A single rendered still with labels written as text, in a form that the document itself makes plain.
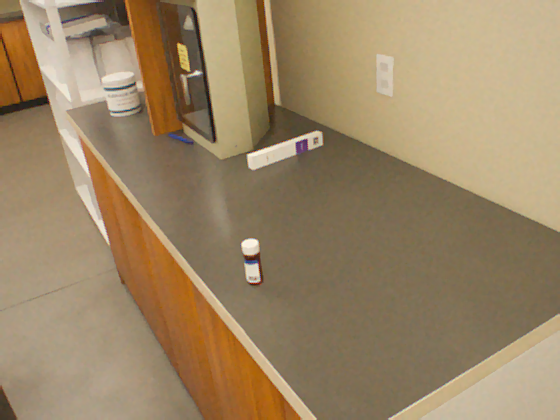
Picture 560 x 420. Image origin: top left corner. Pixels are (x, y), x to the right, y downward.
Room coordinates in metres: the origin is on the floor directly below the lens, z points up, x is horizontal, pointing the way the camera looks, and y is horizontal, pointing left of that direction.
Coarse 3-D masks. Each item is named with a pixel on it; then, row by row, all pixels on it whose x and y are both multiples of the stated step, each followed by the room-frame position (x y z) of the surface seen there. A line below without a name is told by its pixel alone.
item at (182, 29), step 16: (176, 16) 1.67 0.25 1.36; (192, 16) 1.55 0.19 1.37; (176, 32) 1.69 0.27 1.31; (192, 32) 1.56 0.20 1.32; (176, 48) 1.71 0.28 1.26; (192, 48) 1.58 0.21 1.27; (176, 64) 1.74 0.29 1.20; (192, 64) 1.60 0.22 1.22; (176, 80) 1.76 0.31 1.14; (192, 80) 1.62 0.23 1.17; (192, 96) 1.65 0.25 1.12; (208, 96) 1.54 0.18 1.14; (192, 112) 1.67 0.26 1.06; (208, 112) 1.54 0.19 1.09; (192, 128) 1.70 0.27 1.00; (208, 128) 1.56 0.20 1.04
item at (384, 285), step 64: (128, 128) 1.94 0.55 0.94; (320, 128) 1.72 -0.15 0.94; (128, 192) 1.39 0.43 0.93; (192, 192) 1.33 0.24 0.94; (256, 192) 1.29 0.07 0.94; (320, 192) 1.25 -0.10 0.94; (384, 192) 1.22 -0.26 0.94; (448, 192) 1.18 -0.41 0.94; (192, 256) 1.01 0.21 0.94; (320, 256) 0.96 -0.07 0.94; (384, 256) 0.93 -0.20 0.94; (448, 256) 0.91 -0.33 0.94; (512, 256) 0.88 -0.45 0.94; (256, 320) 0.77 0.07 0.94; (320, 320) 0.75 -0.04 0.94; (384, 320) 0.73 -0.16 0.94; (448, 320) 0.71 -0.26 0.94; (512, 320) 0.70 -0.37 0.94; (320, 384) 0.60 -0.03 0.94; (384, 384) 0.59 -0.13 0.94; (448, 384) 0.57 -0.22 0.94
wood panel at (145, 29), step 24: (144, 0) 1.85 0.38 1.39; (144, 24) 1.84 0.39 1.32; (264, 24) 2.05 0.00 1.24; (144, 48) 1.84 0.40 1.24; (264, 48) 2.04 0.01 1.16; (144, 72) 1.83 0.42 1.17; (168, 72) 1.87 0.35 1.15; (264, 72) 2.04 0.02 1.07; (168, 96) 1.86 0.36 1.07; (168, 120) 1.85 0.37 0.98
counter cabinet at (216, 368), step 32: (96, 160) 2.00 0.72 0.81; (96, 192) 2.24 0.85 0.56; (128, 224) 1.69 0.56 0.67; (128, 256) 1.86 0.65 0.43; (160, 256) 1.33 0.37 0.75; (128, 288) 2.10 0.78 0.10; (160, 288) 1.44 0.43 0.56; (192, 288) 1.09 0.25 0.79; (160, 320) 1.57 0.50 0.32; (192, 320) 1.16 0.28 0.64; (192, 352) 1.23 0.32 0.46; (224, 352) 0.95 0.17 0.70; (544, 352) 0.68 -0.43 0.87; (192, 384) 1.33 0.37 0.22; (224, 384) 1.00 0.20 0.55; (256, 384) 0.80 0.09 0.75; (480, 384) 0.61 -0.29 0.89; (512, 384) 0.65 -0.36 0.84; (544, 384) 0.69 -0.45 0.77; (224, 416) 1.06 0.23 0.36; (256, 416) 0.83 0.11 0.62; (288, 416) 0.68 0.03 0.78; (448, 416) 0.57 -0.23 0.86; (480, 416) 0.61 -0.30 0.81; (512, 416) 0.65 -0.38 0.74; (544, 416) 0.70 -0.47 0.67
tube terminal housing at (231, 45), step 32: (160, 0) 1.82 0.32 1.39; (192, 0) 1.57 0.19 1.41; (224, 0) 1.58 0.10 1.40; (224, 32) 1.57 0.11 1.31; (256, 32) 1.75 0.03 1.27; (224, 64) 1.56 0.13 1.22; (256, 64) 1.71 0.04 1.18; (224, 96) 1.56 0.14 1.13; (256, 96) 1.68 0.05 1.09; (224, 128) 1.55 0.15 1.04; (256, 128) 1.64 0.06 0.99
